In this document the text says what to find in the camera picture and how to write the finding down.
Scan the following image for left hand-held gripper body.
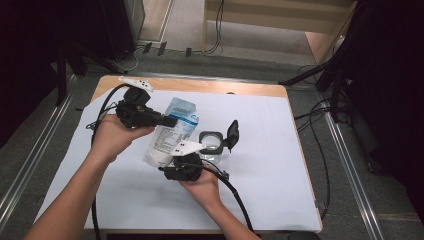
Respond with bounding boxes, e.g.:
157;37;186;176
115;75;164;129

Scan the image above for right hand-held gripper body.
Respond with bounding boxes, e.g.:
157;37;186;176
170;141;206;183

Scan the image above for blue white refill pouch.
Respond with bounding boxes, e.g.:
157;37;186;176
142;97;200;168

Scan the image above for clear container with black lid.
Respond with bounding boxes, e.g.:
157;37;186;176
198;119;240;164

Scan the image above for person's right hand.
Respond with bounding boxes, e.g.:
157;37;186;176
179;169;223;208

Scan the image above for person's left hand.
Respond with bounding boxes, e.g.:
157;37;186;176
91;113;156;165

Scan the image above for white table cover sheet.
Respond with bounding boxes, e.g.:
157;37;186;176
34;87;323;233

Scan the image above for black metal stand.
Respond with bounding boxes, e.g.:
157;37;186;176
53;36;129;108
278;49;355;124

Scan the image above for dark curtain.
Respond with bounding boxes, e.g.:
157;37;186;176
344;0;424;228
0;0;136;149

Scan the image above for light wooden shelf unit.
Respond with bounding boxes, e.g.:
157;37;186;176
201;0;360;66

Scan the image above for left hand-held gripper cable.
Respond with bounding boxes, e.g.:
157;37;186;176
85;83;131;240

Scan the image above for white floor cable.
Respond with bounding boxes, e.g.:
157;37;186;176
111;45;144;73

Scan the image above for black hanging cable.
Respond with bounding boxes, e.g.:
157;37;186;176
203;0;225;55

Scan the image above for metal floor rail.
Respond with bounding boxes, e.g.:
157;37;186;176
0;74;80;232
321;109;385;240

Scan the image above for black floor cables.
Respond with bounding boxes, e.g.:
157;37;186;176
293;64;351;221

